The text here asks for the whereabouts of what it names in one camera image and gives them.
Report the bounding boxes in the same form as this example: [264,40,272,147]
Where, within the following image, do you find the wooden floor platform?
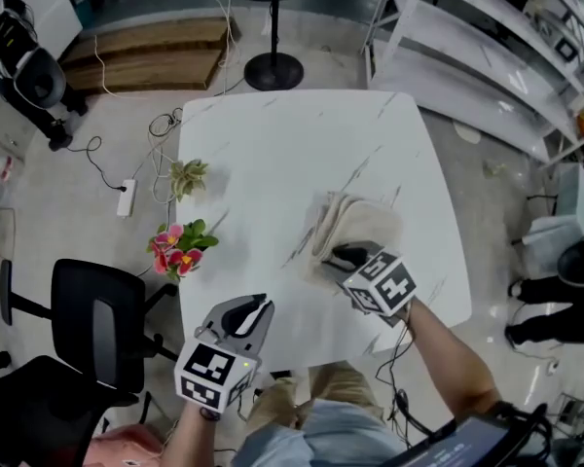
[57,16,236,95]

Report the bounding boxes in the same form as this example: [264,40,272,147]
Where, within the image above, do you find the white metal shelf rack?
[363,0,584,165]

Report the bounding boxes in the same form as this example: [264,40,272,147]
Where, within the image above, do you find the black power cable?
[65,135,128,195]

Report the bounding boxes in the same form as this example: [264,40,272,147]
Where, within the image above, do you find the beige cloth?
[300,191,405,292]

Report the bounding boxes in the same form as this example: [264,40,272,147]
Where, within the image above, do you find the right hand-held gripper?
[320,239,418,329]

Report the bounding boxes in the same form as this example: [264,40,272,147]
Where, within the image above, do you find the table with light blue cloth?
[510,162,584,272]

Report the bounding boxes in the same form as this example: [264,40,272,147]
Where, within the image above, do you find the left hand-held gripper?
[173,293,276,415]

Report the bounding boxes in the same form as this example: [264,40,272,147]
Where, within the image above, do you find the white power strip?
[116,178,139,220]

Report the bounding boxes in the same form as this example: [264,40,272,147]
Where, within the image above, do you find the black tablet device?
[378,403,552,467]

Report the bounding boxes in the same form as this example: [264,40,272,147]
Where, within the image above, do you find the white floor disc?
[452,120,483,145]

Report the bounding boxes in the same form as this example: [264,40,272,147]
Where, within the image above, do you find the small green floor item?
[483,160,511,180]

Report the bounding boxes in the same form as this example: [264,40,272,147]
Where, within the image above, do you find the black pedestal fan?
[198,0,323,92]

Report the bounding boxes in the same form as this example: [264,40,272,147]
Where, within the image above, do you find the white device with black screen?
[538,16,581,63]

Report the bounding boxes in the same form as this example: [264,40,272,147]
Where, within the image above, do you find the person's right forearm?
[402,297,503,431]

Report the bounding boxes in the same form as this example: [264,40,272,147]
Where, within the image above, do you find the person's left forearm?
[159,403,226,467]

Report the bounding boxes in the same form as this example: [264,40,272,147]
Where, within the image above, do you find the black office chair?
[0,258,180,394]
[0,355,142,467]

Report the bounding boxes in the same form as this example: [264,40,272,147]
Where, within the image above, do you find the grey round pack pod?
[13,48,69,112]
[557,237,584,284]

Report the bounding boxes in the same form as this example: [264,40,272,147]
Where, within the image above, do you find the person's khaki trousers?
[245,361,386,431]

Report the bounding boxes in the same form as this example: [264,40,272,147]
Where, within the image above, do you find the small green potted plant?
[168,159,210,203]

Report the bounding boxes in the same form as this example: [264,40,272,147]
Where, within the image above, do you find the pink potted flowers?
[146,219,221,282]

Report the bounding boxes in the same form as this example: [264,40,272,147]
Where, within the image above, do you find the white power cord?
[93,0,240,100]

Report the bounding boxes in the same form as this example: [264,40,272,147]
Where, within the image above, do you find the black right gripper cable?
[374,308,435,448]

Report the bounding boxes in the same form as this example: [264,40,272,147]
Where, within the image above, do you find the pink puffer jacket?
[84,423,177,467]

